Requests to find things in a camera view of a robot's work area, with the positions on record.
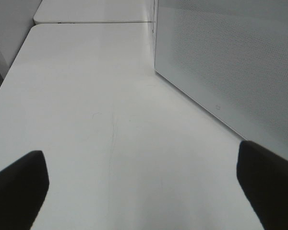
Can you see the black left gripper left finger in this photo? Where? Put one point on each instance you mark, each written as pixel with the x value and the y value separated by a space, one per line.
pixel 23 187

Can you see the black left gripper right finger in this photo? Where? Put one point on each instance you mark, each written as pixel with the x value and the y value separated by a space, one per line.
pixel 263 177

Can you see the white microwave door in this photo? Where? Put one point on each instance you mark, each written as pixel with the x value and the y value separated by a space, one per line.
pixel 231 57

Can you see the white microwave oven body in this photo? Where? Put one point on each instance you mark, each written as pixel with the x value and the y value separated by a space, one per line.
pixel 153 26

